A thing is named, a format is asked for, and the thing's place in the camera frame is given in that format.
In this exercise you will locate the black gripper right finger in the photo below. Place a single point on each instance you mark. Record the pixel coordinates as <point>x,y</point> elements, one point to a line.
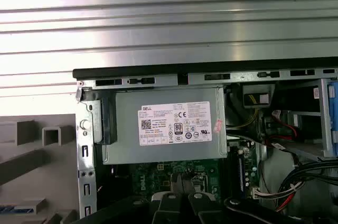
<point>203,210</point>

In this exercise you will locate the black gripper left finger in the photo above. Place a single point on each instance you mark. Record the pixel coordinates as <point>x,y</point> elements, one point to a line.
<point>169,208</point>

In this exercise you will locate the green motherboard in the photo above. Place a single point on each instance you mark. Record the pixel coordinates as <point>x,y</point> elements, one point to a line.
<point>148,179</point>

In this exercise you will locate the white four pin socket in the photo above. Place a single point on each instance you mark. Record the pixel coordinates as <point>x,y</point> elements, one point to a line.
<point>160,167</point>

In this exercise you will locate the white board connector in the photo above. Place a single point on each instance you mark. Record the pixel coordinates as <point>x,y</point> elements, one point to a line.
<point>256,192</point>

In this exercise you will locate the grey power supply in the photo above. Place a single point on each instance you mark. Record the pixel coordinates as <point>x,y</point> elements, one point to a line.
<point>126,150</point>

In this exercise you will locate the grey parts rack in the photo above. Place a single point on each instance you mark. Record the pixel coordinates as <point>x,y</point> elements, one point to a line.
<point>52,181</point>

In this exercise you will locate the black PC case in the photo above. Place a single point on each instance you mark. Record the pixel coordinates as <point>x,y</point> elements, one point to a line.
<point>118,73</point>

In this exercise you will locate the grey drive cage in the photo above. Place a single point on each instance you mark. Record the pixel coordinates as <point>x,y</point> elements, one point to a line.
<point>323,118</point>

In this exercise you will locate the blue drive latch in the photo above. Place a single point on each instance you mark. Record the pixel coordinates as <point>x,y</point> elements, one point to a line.
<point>333,107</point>

